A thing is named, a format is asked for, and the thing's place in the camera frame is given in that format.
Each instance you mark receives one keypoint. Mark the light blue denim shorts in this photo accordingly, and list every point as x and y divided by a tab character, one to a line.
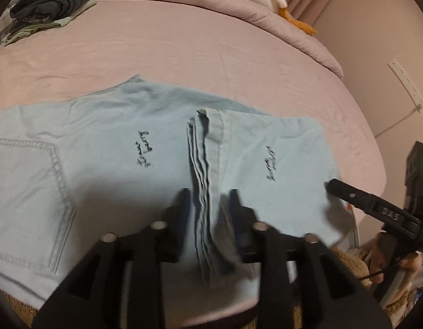
95	144

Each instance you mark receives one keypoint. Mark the brown fuzzy rug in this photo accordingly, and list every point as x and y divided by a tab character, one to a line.
17	310

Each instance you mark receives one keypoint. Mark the pink quilted duvet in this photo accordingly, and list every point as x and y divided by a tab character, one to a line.
215	3

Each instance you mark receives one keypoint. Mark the bed with pink sheet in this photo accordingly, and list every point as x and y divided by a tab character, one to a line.
197	58

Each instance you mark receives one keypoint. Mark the folded light green cloth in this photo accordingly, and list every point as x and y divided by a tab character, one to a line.
71	19

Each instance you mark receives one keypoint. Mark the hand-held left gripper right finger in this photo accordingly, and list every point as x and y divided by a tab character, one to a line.
234	207

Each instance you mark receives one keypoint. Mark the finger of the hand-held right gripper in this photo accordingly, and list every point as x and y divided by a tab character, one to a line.
352	197

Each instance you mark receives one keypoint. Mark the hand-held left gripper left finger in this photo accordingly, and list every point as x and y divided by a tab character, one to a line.
185	207

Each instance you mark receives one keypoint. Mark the white wall power strip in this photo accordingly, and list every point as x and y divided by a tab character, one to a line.
405	82

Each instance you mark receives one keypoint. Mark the person's right hand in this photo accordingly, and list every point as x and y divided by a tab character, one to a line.
413	260

